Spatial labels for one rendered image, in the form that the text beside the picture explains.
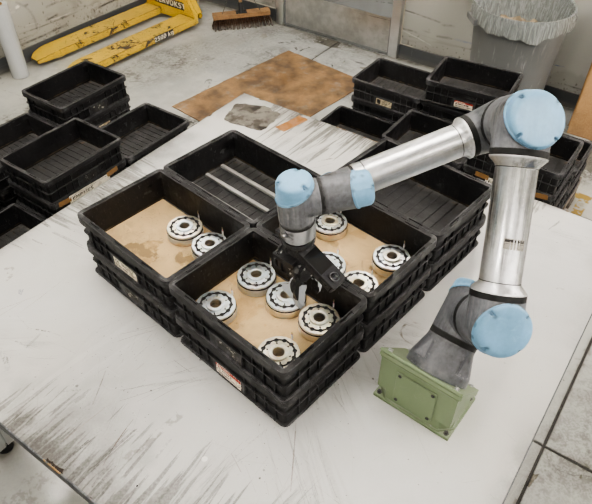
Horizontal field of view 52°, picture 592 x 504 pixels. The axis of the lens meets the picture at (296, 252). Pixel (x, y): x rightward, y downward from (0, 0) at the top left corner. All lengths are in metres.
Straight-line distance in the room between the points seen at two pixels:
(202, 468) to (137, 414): 0.22
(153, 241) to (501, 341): 1.00
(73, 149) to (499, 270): 2.09
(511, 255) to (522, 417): 0.49
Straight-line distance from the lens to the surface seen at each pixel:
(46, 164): 2.86
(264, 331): 1.53
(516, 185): 1.29
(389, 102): 3.28
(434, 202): 1.94
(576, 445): 2.51
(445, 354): 1.42
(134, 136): 3.14
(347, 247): 1.74
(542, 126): 1.29
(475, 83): 3.37
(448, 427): 1.51
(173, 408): 1.58
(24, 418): 1.67
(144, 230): 1.85
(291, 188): 1.16
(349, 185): 1.19
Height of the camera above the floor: 2.01
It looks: 43 degrees down
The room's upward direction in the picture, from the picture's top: straight up
